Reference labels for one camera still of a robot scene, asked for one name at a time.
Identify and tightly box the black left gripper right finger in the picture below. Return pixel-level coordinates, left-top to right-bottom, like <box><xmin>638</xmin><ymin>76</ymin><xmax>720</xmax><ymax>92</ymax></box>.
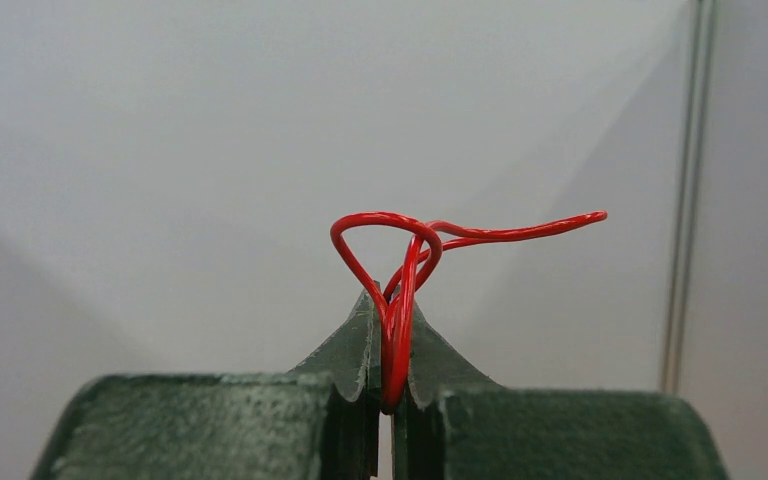
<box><xmin>391</xmin><ymin>307</ymin><xmax>504</xmax><ymax>479</ymax></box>

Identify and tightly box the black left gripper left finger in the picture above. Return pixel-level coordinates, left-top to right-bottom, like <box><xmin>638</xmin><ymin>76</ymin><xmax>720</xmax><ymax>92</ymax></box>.
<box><xmin>290</xmin><ymin>291</ymin><xmax>381</xmax><ymax>479</ymax></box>

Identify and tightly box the red cable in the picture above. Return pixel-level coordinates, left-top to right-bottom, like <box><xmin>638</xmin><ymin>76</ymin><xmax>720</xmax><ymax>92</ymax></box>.
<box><xmin>329</xmin><ymin>210</ymin><xmax>609</xmax><ymax>415</ymax></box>

